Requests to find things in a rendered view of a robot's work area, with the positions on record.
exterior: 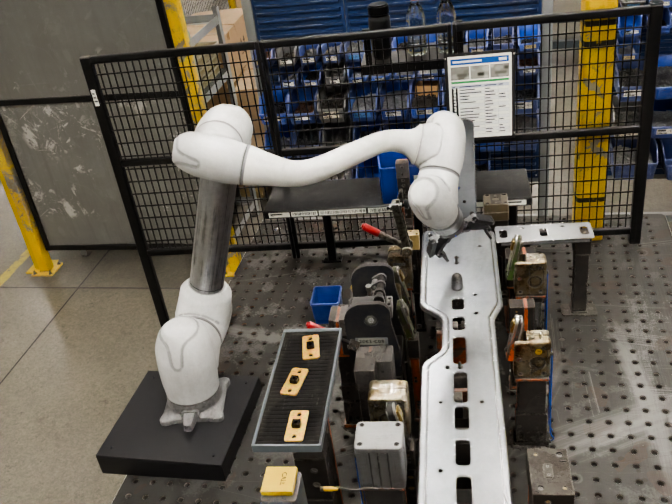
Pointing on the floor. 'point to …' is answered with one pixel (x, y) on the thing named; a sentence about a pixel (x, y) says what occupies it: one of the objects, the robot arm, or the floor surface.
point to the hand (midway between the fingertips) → (466, 245)
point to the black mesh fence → (377, 124)
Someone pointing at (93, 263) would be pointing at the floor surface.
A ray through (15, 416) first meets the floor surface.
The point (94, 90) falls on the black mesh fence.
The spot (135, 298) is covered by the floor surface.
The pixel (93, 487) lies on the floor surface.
